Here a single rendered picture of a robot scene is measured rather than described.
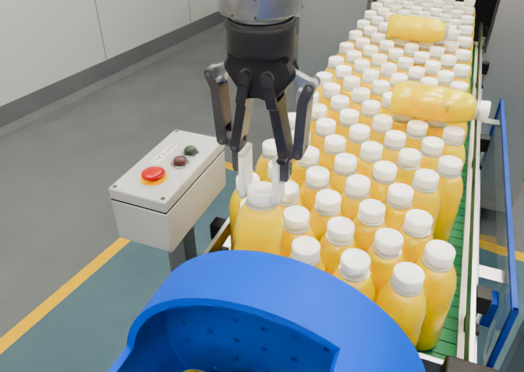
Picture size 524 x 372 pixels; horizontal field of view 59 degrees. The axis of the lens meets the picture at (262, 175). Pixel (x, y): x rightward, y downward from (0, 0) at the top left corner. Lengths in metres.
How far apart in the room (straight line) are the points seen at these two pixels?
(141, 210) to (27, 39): 2.95
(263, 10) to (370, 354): 0.31
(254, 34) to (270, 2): 0.04
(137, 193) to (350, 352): 0.45
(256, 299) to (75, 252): 2.02
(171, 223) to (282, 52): 0.34
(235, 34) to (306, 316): 0.28
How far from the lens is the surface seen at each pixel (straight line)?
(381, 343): 0.40
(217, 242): 0.80
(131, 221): 0.76
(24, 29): 3.59
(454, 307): 0.86
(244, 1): 0.47
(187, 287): 0.41
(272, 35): 0.48
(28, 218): 2.65
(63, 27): 3.78
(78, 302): 2.12
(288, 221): 0.68
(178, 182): 0.73
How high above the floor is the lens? 1.51
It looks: 34 degrees down
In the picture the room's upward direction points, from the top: straight up
